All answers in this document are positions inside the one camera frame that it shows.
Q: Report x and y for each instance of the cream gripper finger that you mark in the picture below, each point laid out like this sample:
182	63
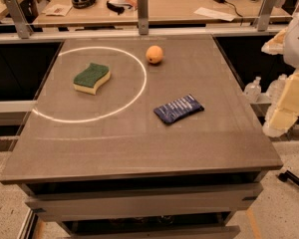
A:
275	46
284	109

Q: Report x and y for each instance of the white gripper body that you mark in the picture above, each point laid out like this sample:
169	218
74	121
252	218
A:
298	44

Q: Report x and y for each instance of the black robot base wheel leg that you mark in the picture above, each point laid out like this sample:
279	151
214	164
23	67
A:
288	175

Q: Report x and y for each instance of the blue rxbar blueberry packet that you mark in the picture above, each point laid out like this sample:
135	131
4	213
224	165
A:
178	109

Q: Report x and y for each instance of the green and yellow sponge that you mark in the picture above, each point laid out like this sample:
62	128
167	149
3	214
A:
91	78

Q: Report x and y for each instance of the clear plastic bottle right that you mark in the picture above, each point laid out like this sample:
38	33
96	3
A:
275	88

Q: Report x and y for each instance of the clear plastic bottle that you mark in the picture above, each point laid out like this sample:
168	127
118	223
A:
253	90
275	88

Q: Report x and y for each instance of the clear plastic bottle left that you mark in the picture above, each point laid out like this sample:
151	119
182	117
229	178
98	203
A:
253	90

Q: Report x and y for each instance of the white paper sheet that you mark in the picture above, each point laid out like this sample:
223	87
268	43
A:
214	14

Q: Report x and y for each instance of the orange fruit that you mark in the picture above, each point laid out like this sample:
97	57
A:
154	54

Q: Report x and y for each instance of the black sunglasses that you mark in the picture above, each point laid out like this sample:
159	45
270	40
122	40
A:
119	8

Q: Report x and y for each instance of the grey drawer cabinet table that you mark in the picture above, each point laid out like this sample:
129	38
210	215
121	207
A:
104	166

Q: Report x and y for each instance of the printed paper card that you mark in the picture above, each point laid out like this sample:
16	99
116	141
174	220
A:
58	10

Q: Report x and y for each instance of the wooden back desk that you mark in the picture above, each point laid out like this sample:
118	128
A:
161	12

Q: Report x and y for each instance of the right metal bracket post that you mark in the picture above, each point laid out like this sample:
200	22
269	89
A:
261	22

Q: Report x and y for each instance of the metal bracket post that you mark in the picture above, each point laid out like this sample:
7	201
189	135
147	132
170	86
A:
23	29
143	17
261	22

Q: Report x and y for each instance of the middle metal bracket post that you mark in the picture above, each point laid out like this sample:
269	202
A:
143	17

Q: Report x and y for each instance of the left metal bracket post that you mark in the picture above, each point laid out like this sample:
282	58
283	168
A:
23	29

